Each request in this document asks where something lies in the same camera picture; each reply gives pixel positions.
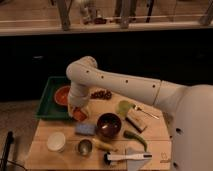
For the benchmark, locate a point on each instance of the grey cloth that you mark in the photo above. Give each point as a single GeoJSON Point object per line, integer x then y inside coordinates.
{"type": "Point", "coordinates": [136, 165]}

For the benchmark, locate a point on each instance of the orange bowl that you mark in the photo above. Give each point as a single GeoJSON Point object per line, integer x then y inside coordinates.
{"type": "Point", "coordinates": [61, 94]}

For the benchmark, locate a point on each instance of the small metal cup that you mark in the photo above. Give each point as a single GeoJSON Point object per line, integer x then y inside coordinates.
{"type": "Point", "coordinates": [84, 147]}

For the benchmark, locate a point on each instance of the green plastic cup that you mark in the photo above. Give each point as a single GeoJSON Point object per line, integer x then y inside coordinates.
{"type": "Point", "coordinates": [124, 107]}

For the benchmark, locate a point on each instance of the dark purple bowl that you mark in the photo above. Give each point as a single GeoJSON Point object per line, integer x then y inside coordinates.
{"type": "Point", "coordinates": [109, 125]}

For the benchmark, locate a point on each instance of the blue sponge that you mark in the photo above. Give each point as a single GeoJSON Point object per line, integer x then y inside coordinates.
{"type": "Point", "coordinates": [85, 129]}

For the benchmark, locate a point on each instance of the yellow corn cob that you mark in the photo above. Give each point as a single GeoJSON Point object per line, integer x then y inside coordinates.
{"type": "Point", "coordinates": [102, 145]}

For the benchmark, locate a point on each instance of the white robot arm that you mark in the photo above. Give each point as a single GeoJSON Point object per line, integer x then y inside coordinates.
{"type": "Point", "coordinates": [190, 106]}

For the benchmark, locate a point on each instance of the white paper cup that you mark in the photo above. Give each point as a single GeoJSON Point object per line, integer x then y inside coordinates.
{"type": "Point", "coordinates": [56, 142]}

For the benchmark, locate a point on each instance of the wooden block brush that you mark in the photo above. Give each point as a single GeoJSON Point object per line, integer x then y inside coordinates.
{"type": "Point", "coordinates": [137, 123]}

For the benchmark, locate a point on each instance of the green chili pepper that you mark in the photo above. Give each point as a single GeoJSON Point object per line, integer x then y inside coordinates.
{"type": "Point", "coordinates": [131, 135]}

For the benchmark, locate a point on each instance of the bunch of dark grapes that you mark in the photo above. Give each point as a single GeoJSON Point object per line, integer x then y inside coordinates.
{"type": "Point", "coordinates": [102, 94]}

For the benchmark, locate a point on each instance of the green plastic tray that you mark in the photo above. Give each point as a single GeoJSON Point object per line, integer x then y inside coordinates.
{"type": "Point", "coordinates": [48, 109]}

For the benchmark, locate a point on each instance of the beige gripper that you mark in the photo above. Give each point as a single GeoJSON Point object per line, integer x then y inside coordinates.
{"type": "Point", "coordinates": [71, 110]}

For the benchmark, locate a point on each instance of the orange apple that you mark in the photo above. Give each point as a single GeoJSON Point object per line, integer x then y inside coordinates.
{"type": "Point", "coordinates": [79, 115]}

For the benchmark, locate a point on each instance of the white handled brush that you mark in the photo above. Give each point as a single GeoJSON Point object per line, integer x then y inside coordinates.
{"type": "Point", "coordinates": [108, 157]}

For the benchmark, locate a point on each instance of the black stand on floor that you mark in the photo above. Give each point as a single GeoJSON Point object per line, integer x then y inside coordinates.
{"type": "Point", "coordinates": [9, 140]}

